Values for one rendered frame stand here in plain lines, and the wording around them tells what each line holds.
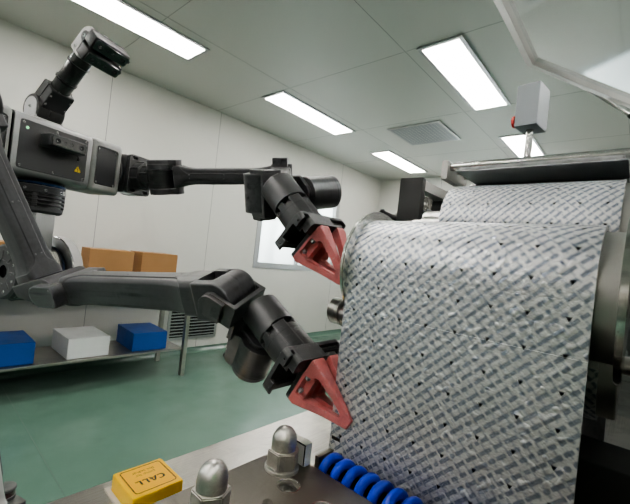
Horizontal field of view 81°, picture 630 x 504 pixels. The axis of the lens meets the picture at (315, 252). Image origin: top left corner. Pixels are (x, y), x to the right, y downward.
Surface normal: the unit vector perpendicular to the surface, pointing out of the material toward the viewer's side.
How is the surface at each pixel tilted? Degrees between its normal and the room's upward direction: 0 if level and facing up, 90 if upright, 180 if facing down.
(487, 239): 51
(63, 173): 90
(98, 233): 90
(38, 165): 90
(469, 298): 90
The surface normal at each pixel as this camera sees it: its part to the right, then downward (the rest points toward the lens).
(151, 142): 0.74, 0.07
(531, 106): -0.74, -0.09
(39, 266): 0.87, -0.18
